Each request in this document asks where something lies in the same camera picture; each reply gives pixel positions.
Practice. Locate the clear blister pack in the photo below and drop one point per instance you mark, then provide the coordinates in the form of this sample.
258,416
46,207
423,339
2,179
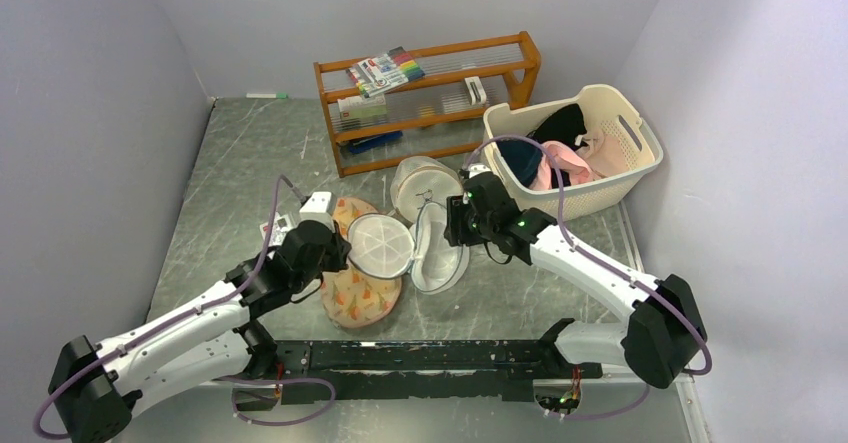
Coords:
275,233

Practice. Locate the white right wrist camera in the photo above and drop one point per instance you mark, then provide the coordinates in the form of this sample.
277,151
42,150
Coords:
474,170

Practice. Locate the dark blue garment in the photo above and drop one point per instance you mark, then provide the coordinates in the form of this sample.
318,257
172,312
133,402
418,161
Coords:
522,158

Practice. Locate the colour marker pack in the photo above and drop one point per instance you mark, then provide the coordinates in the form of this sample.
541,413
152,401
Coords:
377,75

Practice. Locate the cream plastic laundry basket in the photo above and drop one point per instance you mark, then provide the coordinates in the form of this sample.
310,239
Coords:
604,108

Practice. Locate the beige mesh laundry bag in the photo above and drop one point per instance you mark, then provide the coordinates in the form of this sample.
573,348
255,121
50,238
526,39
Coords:
419,180

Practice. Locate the pink bra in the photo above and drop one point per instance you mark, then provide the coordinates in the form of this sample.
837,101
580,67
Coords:
559,160

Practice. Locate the floral orange laundry bag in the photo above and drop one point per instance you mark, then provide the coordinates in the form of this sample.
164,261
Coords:
352,299

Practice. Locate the white green box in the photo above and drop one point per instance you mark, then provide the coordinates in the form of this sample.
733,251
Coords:
359,107

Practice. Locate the blue flat box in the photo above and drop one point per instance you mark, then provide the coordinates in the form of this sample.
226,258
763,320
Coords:
361,145

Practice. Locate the white clip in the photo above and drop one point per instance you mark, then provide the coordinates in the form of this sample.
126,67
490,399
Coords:
476,91

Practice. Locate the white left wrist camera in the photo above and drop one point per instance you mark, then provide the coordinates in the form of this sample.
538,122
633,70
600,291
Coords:
319,207

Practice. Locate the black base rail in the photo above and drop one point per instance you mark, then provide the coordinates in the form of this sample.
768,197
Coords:
382,370

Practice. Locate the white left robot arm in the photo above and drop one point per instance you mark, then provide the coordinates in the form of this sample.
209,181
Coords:
97,388

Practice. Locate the orange wooden shelf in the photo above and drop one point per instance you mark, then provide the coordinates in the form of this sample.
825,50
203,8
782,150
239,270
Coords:
507,65

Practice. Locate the white mesh laundry bag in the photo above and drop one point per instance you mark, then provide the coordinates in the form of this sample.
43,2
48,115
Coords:
383,247

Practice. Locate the pink garment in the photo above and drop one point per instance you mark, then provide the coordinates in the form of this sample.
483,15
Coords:
603,153

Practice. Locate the aluminium frame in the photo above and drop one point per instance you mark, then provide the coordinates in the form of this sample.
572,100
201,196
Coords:
555,397

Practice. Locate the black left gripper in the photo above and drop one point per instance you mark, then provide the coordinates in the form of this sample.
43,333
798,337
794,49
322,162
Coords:
340,247

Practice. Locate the black garment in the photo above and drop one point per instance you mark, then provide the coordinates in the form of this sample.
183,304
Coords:
564,125

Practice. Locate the green white marker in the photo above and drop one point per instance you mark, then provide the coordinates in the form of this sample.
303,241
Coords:
267,96

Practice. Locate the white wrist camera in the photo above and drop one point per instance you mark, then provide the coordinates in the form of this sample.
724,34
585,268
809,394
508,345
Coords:
319,207
474,170

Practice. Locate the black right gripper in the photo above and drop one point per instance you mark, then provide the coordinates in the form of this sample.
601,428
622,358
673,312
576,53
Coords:
456,232

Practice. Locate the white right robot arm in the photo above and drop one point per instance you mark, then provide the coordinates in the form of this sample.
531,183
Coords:
659,329

